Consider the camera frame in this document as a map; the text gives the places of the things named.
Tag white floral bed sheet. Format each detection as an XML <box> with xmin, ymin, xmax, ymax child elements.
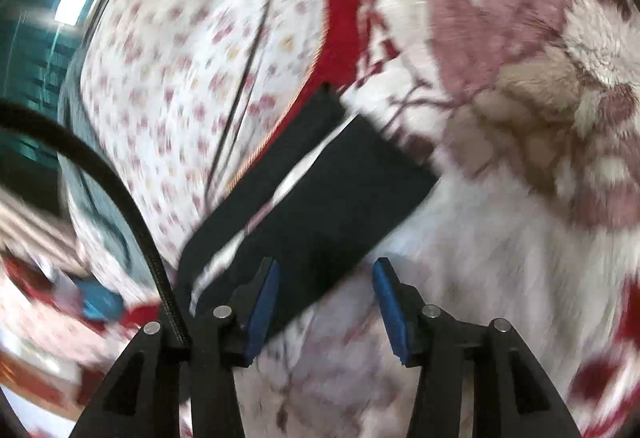
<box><xmin>64</xmin><ymin>0</ymin><xmax>352</xmax><ymax>298</ymax></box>

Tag black pants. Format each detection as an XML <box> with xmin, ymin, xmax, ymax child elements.
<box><xmin>175</xmin><ymin>91</ymin><xmax>437</xmax><ymax>337</ymax></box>

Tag red floral plush blanket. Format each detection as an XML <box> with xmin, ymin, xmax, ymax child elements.
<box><xmin>179</xmin><ymin>0</ymin><xmax>640</xmax><ymax>438</ymax></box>

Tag blue plastic bag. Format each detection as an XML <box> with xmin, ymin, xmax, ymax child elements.
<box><xmin>75</xmin><ymin>279</ymin><xmax>125</xmax><ymax>323</ymax></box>

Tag green window grille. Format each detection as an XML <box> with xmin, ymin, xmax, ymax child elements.
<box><xmin>0</xmin><ymin>0</ymin><xmax>126</xmax><ymax>169</ymax></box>

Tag teal fuzzy cardigan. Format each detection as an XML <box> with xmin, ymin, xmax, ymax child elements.
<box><xmin>58</xmin><ymin>48</ymin><xmax>131</xmax><ymax>273</ymax></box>

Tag black cable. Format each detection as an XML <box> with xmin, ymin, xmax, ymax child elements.
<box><xmin>0</xmin><ymin>97</ymin><xmax>194</xmax><ymax>350</ymax></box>

